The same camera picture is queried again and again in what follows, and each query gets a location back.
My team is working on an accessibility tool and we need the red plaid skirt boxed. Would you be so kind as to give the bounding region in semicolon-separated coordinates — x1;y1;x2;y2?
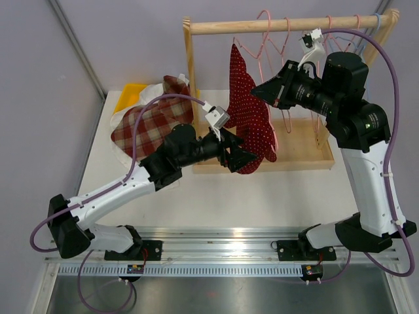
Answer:
110;75;194;162

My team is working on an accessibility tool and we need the blue wire hanger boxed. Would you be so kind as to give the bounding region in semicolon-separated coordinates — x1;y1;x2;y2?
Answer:
333;12;382;99

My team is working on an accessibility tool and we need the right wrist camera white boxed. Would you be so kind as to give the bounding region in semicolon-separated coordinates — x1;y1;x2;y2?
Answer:
298;28;325;70

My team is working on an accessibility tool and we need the yellow plastic bin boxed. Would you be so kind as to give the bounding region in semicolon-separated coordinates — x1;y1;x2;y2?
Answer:
113;83;147;114

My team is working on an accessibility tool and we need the red polka dot skirt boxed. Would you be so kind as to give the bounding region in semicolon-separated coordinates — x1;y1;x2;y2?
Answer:
225;44;278;175

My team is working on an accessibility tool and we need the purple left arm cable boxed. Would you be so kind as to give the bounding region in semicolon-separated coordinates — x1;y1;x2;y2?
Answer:
29;93;207;253

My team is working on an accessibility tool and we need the pink hanger of white skirt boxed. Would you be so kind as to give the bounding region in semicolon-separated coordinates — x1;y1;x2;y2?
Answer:
311;15;335;134

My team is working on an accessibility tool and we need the white skirt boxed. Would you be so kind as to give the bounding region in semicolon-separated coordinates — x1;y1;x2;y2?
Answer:
109;73;191;167

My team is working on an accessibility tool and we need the pink hanger of polka skirt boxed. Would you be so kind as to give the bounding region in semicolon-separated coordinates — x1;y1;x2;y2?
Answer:
232;9;278;153

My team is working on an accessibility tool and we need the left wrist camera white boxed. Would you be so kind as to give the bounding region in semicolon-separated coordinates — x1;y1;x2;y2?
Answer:
202;101;230;141

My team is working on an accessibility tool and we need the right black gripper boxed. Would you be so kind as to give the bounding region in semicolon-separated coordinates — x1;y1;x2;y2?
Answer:
252;60;341;118

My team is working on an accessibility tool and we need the wooden clothes rack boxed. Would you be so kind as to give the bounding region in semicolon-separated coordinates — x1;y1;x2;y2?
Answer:
183;9;400;172

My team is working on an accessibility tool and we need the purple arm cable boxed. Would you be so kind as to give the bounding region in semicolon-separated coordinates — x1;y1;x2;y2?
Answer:
29;93;207;253
320;28;416;277

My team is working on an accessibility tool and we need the aluminium mounting rail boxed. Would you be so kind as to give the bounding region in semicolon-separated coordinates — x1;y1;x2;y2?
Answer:
44;227;400;277

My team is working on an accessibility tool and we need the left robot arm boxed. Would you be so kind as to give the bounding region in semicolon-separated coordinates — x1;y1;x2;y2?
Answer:
48;124;257;260

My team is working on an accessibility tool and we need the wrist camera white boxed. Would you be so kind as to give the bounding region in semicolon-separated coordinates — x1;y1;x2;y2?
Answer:
202;101;230;141
298;28;325;70

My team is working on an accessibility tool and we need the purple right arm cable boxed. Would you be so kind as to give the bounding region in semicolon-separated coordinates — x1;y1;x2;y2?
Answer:
320;28;416;277

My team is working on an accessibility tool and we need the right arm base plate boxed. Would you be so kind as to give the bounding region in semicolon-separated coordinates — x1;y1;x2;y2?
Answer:
276;240;337;262

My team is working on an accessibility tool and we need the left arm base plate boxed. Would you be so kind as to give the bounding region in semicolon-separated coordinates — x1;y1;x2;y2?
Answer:
104;240;163;262

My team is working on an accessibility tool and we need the pink hanger of lemon skirt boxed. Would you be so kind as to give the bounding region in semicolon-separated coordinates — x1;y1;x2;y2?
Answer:
343;14;363;53

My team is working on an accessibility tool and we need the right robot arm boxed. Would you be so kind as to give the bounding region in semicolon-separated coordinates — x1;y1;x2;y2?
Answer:
227;47;417;259

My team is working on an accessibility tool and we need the pink hanger of plaid skirt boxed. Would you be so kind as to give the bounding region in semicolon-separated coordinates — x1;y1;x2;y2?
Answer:
261;16;294;133

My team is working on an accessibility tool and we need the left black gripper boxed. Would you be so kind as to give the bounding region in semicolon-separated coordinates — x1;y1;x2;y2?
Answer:
178;126;257;172

